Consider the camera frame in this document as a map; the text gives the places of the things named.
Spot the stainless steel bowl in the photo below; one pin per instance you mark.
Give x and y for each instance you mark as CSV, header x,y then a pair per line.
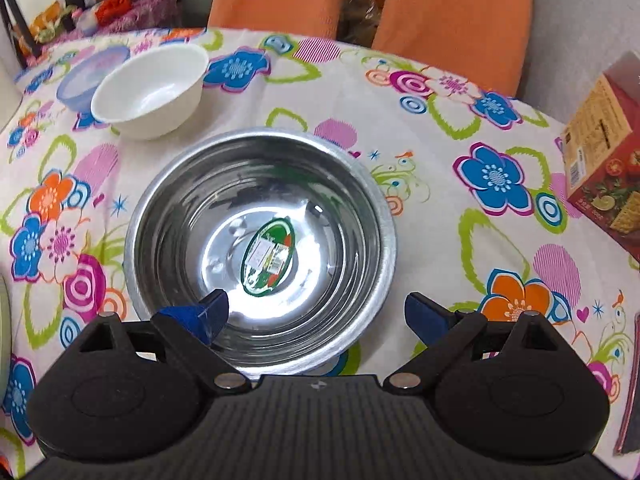
x,y
289,226

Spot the blue plastic bowl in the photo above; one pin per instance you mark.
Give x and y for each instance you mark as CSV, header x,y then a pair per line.
x,y
78,86

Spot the purple fabric bundle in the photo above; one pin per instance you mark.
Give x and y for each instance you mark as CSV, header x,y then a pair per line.
x,y
145,14

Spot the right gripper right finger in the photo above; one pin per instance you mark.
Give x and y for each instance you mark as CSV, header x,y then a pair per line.
x,y
447,335

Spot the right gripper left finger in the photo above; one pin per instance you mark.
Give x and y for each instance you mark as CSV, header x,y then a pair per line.
x,y
190,332

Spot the floral tablecloth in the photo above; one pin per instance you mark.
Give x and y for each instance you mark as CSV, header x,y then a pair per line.
x,y
475,181

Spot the white ceramic bowl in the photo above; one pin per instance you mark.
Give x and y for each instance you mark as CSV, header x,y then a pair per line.
x,y
153,93

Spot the right orange chair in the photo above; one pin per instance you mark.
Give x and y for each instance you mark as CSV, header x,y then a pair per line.
x,y
482,40

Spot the red cracker box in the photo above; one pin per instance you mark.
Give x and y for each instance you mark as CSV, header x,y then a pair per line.
x,y
601,153

